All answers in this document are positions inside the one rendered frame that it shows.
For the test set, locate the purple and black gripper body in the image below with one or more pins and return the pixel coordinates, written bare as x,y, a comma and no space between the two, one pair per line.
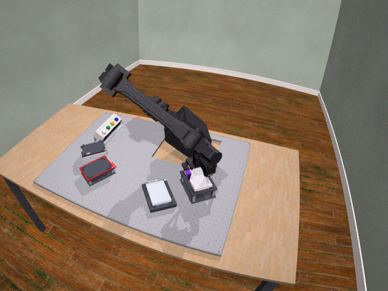
189,161

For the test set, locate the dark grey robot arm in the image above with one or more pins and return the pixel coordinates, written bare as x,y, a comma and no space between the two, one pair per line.
192,139

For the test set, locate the operator button panel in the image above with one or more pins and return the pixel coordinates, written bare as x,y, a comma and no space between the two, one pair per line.
108,129

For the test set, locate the white rectangular plate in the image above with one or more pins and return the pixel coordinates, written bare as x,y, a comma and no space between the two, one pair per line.
198,181

